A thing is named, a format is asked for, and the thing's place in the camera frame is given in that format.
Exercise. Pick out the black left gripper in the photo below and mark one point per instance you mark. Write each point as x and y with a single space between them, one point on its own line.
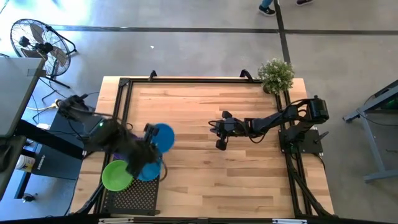
143 157

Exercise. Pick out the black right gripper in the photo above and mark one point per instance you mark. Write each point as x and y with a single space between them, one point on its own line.
230 127

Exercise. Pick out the blue plastic mini bowl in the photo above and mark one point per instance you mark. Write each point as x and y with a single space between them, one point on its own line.
164 137
150 173

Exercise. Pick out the green plastic mini bowl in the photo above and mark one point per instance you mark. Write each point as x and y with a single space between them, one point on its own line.
115 175

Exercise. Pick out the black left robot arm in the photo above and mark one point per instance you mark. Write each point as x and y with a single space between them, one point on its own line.
105 135

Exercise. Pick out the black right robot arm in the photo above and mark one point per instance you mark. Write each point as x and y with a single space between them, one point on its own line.
280 119

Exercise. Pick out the black perforated metal tray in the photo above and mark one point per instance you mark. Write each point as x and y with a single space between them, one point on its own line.
140 199

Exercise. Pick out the small potted green plant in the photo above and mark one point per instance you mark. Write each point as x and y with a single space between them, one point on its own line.
275 76

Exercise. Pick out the black lettered equipment box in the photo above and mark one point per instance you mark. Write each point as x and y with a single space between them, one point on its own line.
53 158

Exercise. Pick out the white plastic tub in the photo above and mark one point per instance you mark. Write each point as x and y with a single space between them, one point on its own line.
25 162

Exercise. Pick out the person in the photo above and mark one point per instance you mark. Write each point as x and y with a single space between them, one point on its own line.
266 11

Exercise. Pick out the dark grey desk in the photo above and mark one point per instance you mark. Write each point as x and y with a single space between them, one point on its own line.
9 161

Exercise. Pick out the grey table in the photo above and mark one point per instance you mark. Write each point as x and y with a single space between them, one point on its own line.
15 93

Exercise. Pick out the grey metal stand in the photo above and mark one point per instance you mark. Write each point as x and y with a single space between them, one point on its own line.
370 109

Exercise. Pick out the black metal table frame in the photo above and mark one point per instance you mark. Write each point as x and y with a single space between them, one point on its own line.
199 80

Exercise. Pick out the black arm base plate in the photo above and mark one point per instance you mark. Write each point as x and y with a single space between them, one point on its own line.
306 146
87 147

